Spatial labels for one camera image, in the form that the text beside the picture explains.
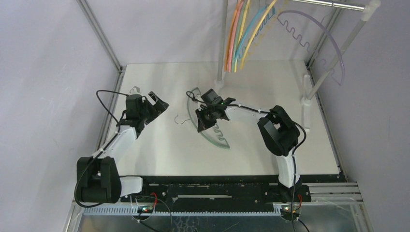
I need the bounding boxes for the teal plastic hanger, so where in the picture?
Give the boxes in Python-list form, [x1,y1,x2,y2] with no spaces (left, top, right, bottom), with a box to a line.
[237,1,263,68]

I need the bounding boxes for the pink plastic hanger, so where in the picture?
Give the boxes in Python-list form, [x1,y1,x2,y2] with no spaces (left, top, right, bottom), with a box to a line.
[228,2,241,72]

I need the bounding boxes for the pale yellow plastic hanger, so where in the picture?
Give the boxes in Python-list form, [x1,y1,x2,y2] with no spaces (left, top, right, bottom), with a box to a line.
[238,0,290,70]

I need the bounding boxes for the purple plastic hanger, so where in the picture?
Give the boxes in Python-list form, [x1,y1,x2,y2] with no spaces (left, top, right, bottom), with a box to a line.
[277,3,347,87]

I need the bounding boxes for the orange plastic hanger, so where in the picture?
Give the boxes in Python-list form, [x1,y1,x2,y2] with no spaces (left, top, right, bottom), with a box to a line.
[224,0,241,72]

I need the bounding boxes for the light green plastic hanger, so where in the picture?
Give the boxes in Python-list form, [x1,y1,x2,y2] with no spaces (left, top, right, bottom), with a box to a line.
[231,0,247,66]

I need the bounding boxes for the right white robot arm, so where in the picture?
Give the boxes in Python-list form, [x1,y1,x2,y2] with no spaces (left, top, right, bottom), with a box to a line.
[186,89,306,201]

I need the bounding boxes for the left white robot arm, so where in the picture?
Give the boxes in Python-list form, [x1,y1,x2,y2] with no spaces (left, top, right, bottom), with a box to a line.
[74,91,169,208]

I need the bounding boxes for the left small circuit board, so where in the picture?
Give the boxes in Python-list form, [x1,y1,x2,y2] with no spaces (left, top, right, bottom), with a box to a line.
[137,206,154,215]

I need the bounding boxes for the small circuit board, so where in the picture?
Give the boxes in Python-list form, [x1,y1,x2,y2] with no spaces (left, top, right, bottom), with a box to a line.
[137,206,154,215]
[280,206,295,214]

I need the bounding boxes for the right small circuit board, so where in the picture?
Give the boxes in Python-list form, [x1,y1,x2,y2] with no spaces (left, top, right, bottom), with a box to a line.
[280,206,295,214]

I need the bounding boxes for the chrome clothes rack bar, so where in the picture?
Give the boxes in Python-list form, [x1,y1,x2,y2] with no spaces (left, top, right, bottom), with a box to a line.
[292,0,366,12]

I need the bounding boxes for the white clothes rack left post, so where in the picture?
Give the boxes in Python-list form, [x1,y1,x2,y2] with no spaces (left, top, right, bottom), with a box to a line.
[214,0,229,91]

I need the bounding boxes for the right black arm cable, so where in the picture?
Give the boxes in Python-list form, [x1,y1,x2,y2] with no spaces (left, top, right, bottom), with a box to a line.
[186,91,307,232]

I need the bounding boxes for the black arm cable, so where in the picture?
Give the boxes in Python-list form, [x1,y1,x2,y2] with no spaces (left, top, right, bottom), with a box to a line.
[186,91,307,232]
[73,90,132,209]

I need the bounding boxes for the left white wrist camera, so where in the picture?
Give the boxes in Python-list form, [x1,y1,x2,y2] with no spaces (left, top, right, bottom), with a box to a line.
[129,86,141,95]

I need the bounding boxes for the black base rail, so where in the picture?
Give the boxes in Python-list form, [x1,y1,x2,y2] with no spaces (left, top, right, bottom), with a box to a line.
[120,174,346,212]

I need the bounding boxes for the white slotted cable duct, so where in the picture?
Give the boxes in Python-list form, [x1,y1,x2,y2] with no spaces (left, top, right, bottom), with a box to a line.
[83,203,282,216]

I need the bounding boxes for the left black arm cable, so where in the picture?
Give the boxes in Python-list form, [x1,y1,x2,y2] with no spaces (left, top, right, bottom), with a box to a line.
[73,90,132,209]

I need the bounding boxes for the left aluminium frame profile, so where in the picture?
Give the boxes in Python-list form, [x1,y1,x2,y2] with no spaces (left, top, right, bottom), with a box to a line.
[63,0,124,232]

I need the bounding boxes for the aluminium frame profile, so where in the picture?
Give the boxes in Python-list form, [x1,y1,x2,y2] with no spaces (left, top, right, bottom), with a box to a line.
[63,0,124,232]
[307,7,373,232]

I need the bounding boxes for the right aluminium frame profile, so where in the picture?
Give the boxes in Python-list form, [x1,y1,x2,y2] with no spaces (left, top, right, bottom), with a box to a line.
[307,7,373,232]

